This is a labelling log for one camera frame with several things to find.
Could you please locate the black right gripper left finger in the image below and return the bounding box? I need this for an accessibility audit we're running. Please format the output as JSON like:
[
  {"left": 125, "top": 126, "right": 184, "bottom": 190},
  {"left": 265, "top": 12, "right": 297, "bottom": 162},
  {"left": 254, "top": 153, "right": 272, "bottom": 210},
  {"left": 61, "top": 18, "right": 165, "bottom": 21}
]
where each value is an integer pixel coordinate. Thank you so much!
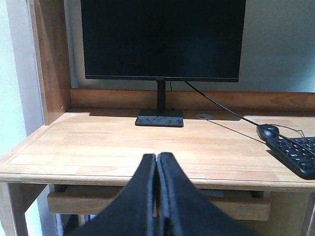
[{"left": 69, "top": 154, "right": 156, "bottom": 236}]

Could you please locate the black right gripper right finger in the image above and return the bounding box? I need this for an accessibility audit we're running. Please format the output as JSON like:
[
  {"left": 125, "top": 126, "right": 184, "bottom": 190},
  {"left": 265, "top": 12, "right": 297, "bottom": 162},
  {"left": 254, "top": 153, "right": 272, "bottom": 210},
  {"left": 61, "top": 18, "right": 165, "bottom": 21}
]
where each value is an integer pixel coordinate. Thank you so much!
[{"left": 157, "top": 152, "right": 258, "bottom": 236}]

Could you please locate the wooden desk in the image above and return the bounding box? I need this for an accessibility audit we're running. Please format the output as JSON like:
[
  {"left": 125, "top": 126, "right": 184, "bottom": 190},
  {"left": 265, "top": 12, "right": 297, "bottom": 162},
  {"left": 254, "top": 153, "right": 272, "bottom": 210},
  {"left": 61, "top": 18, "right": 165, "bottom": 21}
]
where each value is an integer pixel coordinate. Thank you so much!
[{"left": 0, "top": 0, "right": 315, "bottom": 236}]

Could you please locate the black computer mouse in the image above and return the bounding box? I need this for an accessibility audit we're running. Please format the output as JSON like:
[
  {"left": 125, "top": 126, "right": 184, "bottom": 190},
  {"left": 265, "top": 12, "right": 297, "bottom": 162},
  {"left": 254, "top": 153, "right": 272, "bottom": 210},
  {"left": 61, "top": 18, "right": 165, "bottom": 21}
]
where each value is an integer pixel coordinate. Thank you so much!
[{"left": 256, "top": 124, "right": 279, "bottom": 141}]

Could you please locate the black keyboard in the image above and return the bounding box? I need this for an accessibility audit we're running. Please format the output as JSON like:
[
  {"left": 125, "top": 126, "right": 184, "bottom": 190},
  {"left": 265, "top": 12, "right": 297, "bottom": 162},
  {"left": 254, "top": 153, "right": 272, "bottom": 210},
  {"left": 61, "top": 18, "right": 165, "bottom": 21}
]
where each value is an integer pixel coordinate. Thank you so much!
[{"left": 266, "top": 137, "right": 315, "bottom": 180}]

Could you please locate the black computer monitor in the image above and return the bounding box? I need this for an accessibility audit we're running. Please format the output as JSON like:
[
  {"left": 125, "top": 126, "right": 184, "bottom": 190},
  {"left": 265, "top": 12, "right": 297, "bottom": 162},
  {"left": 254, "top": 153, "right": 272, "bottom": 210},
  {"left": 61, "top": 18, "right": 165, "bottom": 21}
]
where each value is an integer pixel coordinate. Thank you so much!
[{"left": 81, "top": 0, "right": 246, "bottom": 127}]

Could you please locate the black monitor cable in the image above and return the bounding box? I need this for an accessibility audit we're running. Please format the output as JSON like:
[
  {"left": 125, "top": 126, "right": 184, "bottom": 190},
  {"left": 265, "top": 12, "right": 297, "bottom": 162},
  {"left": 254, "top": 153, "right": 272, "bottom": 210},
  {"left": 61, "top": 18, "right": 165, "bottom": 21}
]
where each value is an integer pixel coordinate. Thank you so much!
[{"left": 184, "top": 81, "right": 315, "bottom": 158}]

